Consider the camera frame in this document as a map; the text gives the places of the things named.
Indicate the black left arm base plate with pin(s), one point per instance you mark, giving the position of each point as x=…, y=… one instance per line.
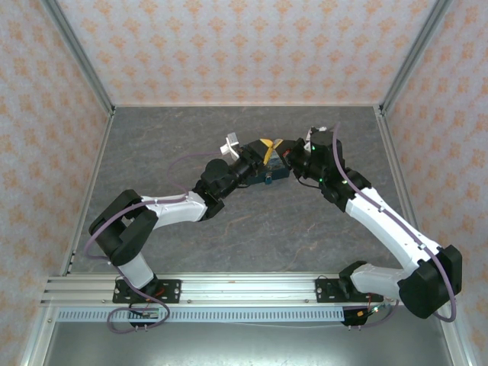
x=169, y=291

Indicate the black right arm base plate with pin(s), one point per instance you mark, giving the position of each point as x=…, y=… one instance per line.
x=328, y=289

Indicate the long aluminium mounting rail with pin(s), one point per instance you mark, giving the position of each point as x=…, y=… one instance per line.
x=244, y=287

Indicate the small blue padlock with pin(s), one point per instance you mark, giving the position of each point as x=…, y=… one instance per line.
x=268, y=178

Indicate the aluminium frame corner post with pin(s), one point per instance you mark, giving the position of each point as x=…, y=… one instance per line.
x=415, y=57
x=80, y=57

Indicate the grey metal sheet panel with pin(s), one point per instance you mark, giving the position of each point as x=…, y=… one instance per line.
x=244, y=345

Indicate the right base circuit board bracket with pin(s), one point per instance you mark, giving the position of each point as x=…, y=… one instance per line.
x=362, y=314

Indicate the left base circuit board bracket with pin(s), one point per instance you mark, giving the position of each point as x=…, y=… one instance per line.
x=145, y=314

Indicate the blue starry night tin box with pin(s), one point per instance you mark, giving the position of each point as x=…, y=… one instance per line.
x=278, y=173

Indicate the aluminium table side rail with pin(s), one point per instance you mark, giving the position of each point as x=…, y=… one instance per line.
x=396, y=171
x=91, y=183

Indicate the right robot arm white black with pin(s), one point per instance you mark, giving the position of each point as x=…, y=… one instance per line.
x=381, y=217

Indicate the base circuit board bracket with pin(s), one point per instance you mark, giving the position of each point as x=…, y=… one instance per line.
x=362, y=314
x=145, y=314

